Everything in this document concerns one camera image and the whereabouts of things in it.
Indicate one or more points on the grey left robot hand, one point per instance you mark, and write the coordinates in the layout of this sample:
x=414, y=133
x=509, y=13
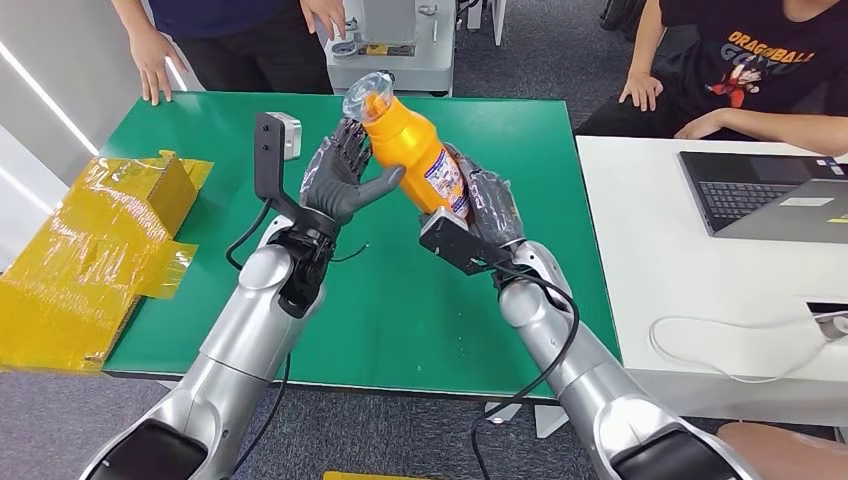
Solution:
x=334, y=185

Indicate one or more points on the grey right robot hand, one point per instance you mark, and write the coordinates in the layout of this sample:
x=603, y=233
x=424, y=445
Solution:
x=497, y=205

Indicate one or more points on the orange plastic bottle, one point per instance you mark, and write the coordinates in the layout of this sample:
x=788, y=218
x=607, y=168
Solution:
x=407, y=146

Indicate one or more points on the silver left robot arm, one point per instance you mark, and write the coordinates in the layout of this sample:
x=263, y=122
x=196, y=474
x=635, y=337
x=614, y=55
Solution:
x=252, y=344

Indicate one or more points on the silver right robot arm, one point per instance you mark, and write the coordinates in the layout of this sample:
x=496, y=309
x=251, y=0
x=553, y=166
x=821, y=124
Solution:
x=576, y=371

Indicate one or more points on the green table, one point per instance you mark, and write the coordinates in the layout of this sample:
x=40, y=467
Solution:
x=199, y=166

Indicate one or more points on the white desk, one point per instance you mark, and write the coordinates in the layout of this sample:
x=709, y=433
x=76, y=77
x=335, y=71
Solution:
x=649, y=212

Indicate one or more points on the white machine with column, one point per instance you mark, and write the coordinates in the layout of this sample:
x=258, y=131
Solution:
x=424, y=60

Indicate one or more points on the standing person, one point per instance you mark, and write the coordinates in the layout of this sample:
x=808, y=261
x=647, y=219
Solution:
x=232, y=40

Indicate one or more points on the white furniture leg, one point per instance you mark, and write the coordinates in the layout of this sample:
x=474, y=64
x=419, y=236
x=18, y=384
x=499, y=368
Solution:
x=493, y=20

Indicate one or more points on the white table foot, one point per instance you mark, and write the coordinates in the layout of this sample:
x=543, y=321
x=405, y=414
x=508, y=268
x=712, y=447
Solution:
x=548, y=420
x=507, y=414

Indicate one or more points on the black background object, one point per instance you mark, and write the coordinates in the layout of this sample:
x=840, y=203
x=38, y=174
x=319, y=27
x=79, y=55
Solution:
x=619, y=16

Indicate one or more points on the dark grey laptop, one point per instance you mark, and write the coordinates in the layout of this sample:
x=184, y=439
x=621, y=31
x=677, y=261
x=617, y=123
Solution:
x=735, y=192

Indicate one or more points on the white table leg bar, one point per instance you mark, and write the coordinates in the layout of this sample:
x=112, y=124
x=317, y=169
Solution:
x=169, y=385

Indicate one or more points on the yellow taped cardboard box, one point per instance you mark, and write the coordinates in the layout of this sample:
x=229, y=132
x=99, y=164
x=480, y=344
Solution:
x=86, y=265

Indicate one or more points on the seated person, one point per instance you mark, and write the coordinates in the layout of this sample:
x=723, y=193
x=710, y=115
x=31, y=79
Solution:
x=748, y=73

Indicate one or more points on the yellow flat item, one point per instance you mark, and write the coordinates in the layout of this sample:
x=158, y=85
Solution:
x=364, y=477

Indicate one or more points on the black and white device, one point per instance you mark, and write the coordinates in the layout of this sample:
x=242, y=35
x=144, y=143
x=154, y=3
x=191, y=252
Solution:
x=831, y=323

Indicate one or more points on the person's bare leg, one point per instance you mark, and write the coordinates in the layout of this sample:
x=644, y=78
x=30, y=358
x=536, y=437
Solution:
x=795, y=457

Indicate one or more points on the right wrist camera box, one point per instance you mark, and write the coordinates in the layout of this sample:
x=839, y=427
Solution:
x=464, y=248

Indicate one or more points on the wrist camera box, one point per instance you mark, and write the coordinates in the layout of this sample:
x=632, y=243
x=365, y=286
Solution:
x=268, y=159
x=464, y=248

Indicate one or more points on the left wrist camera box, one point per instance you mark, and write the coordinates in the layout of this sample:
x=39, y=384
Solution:
x=268, y=159

